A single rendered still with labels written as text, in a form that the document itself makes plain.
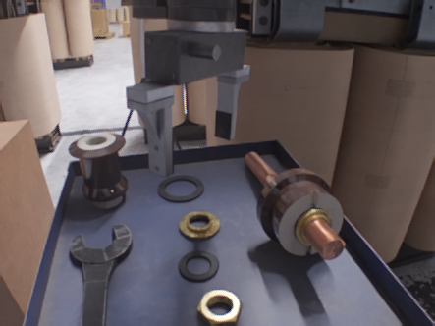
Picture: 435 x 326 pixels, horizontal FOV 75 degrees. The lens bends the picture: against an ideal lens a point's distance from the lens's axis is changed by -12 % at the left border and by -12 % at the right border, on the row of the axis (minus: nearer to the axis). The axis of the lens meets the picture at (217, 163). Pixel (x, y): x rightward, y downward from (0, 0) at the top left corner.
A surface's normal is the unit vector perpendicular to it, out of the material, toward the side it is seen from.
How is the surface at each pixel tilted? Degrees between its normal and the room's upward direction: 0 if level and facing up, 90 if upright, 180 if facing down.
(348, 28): 90
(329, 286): 0
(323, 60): 90
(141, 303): 0
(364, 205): 90
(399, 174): 90
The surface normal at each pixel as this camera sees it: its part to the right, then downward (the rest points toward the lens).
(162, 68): -0.55, 0.35
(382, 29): 0.16, 0.48
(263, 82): -0.18, 0.48
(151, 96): 0.83, 0.29
